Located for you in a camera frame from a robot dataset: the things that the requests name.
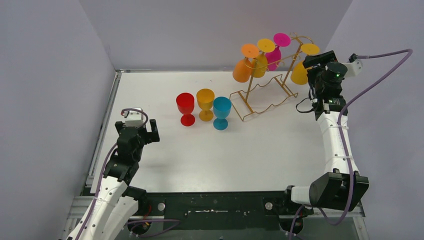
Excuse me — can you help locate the gold wire glass rack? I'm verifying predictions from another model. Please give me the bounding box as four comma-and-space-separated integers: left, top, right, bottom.
228, 32, 316, 122

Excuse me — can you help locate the purple camera cable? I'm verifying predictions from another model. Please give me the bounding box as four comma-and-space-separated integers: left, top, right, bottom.
74, 107, 149, 240
287, 48, 414, 240

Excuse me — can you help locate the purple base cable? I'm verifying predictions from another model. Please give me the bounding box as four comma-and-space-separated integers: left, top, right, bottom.
125, 215, 181, 239

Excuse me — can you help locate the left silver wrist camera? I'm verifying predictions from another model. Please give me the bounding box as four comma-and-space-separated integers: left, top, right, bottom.
121, 107, 145, 128

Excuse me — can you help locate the magenta wine glass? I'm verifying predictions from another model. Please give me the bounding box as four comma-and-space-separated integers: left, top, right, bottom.
265, 32, 291, 71

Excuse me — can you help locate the cyan wine glass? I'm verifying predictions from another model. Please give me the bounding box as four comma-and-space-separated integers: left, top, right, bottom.
213, 96, 232, 131

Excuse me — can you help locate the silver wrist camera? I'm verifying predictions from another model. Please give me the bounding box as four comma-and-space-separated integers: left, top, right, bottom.
121, 107, 145, 128
342, 53, 363, 78

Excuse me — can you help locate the red wine glass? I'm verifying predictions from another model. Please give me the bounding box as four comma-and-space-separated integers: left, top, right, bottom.
176, 92, 196, 127

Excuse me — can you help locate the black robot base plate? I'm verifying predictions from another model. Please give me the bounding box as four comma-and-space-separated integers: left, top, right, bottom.
135, 190, 300, 231

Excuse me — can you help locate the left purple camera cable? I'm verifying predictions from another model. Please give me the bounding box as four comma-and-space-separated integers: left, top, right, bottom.
74, 107, 149, 240

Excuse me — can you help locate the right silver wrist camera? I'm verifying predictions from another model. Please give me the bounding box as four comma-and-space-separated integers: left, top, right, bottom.
342, 53, 363, 78

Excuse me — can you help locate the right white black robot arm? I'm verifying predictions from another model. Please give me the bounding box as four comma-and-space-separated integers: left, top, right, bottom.
281, 50, 369, 215

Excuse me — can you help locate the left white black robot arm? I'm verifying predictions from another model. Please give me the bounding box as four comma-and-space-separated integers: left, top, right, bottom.
66, 119, 160, 240

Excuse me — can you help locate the yellow wine glass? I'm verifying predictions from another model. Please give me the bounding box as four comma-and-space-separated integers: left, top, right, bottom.
196, 88, 215, 122
252, 38, 276, 78
290, 43, 320, 85

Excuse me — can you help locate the yellow wine glass behind orange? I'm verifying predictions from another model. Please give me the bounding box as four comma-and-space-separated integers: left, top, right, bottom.
252, 38, 276, 78

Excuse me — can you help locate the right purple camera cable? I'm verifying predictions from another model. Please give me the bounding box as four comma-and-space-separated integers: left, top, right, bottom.
287, 48, 414, 240

